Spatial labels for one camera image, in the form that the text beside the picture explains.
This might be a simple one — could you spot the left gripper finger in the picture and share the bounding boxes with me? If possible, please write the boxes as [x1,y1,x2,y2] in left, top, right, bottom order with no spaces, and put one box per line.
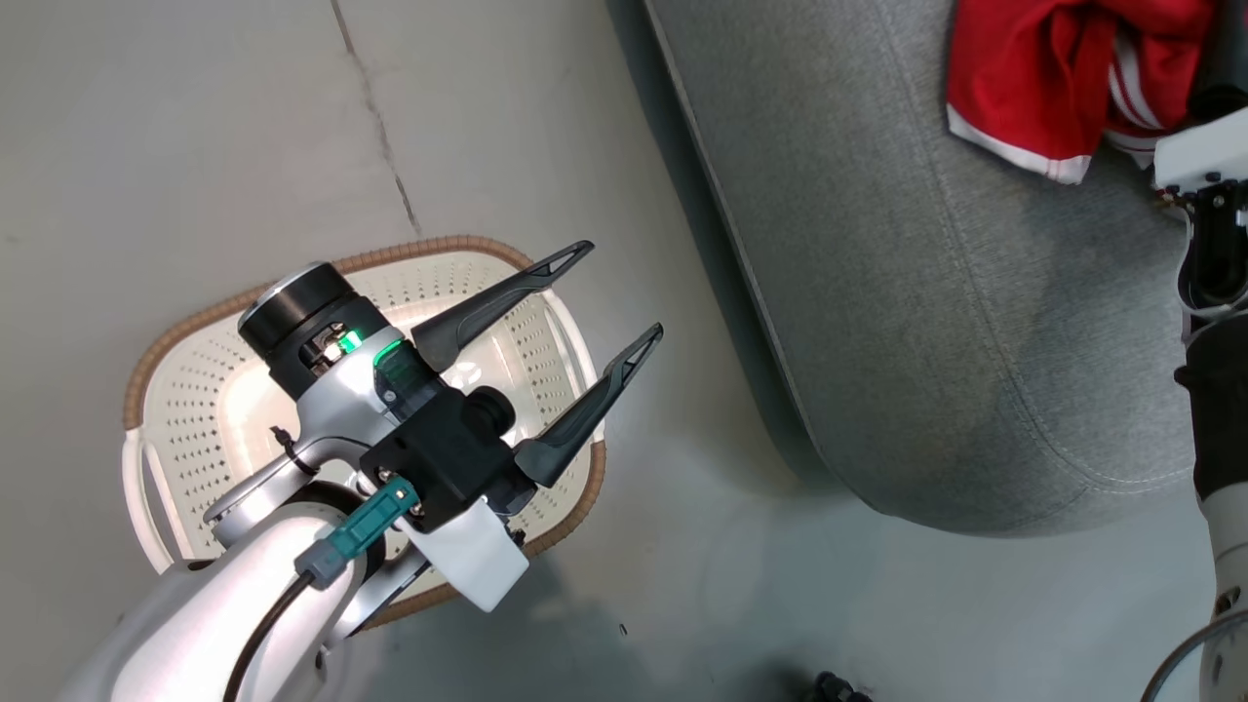
[513,323,665,488]
[412,240,596,374]

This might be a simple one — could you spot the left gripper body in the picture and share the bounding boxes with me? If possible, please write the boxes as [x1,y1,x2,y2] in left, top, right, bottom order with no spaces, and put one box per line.
[238,261,459,457]

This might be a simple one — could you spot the red white-striped garment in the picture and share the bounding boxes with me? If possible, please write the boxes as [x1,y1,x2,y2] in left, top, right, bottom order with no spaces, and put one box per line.
[946,0,1220,186]

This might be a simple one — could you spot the grey fabric sofa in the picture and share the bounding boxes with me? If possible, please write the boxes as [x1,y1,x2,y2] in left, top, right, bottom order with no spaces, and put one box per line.
[606,0,1248,537]

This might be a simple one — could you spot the white laundry basket brown rim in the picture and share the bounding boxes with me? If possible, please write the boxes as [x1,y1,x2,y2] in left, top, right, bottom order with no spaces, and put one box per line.
[121,234,607,630]

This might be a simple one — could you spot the small black floor object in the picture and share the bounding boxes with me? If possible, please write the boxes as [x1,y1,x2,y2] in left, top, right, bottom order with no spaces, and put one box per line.
[812,670,876,702]

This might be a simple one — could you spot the black cable green connector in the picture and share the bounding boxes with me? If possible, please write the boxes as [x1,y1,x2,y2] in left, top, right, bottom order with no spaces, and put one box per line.
[222,478,426,702]

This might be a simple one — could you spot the white left camera bracket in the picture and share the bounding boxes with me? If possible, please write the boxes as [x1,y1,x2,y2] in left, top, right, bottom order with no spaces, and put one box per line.
[398,495,530,613]

